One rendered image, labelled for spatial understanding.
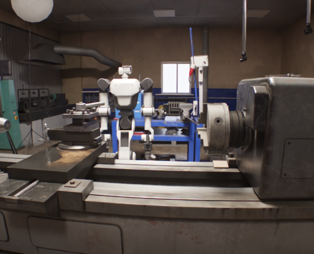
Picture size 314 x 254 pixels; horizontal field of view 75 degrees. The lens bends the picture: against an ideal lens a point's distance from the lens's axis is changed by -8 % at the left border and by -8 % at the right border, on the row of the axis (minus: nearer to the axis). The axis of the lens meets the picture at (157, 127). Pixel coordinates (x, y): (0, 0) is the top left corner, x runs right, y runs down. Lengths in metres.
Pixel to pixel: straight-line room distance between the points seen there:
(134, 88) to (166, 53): 6.16
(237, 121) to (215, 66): 7.25
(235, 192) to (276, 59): 8.03
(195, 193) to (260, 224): 0.30
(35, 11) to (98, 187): 4.08
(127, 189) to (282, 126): 0.69
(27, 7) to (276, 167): 4.53
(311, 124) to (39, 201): 1.07
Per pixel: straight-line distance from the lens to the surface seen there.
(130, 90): 2.13
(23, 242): 1.34
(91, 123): 1.38
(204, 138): 1.04
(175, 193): 1.01
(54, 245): 1.24
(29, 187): 1.10
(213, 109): 1.03
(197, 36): 8.35
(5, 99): 5.35
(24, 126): 5.70
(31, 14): 4.82
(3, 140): 5.58
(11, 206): 1.04
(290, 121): 0.95
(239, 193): 1.06
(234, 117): 1.06
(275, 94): 0.91
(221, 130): 0.99
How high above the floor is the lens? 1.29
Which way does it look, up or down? 10 degrees down
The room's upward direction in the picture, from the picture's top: straight up
